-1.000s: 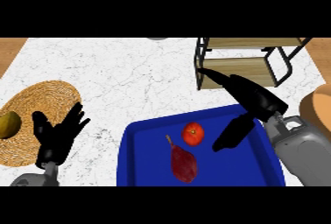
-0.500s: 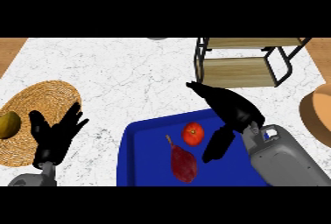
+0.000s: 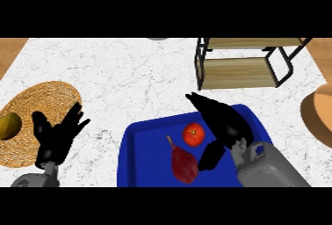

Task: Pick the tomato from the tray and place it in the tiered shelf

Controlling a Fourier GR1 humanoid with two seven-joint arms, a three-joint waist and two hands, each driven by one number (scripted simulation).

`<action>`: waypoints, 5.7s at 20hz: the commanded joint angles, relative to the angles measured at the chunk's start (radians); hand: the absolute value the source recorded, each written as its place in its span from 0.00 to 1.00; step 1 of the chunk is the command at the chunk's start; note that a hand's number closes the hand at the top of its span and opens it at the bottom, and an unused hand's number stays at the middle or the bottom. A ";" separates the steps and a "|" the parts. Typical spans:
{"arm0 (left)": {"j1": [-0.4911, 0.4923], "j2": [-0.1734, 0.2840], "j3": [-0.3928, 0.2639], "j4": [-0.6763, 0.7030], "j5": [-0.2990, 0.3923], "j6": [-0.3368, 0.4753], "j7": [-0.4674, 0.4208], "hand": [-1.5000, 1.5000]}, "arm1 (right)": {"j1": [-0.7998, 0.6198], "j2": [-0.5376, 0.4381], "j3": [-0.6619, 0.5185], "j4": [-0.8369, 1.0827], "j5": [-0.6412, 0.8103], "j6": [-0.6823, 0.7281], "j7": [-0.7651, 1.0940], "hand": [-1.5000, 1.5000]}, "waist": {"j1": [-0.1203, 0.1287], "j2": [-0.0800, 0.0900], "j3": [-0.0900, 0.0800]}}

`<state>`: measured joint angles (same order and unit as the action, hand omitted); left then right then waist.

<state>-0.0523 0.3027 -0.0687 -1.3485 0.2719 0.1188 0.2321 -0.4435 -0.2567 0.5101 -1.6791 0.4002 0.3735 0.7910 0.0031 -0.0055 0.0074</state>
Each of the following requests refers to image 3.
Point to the grey round object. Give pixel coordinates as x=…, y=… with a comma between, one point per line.
x=158, y=38

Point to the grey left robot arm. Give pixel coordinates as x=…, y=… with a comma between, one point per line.
x=40, y=177

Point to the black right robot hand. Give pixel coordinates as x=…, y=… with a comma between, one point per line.
x=225, y=120

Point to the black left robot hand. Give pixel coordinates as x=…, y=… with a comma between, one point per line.
x=58, y=137

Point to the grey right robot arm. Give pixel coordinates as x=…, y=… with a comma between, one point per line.
x=266, y=165

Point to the blue plastic tray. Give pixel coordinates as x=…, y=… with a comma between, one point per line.
x=150, y=152

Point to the yellow-green mango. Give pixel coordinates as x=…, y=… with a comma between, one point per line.
x=8, y=125

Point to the dark red pear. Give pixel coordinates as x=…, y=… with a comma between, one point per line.
x=184, y=165

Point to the tan wooden bowl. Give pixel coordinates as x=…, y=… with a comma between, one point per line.
x=318, y=112

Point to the round woven wicker placemat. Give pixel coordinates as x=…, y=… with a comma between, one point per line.
x=43, y=102

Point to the black-framed wooden tiered shelf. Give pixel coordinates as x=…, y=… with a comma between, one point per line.
x=238, y=71

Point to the red tomato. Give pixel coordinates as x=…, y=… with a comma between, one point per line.
x=194, y=134

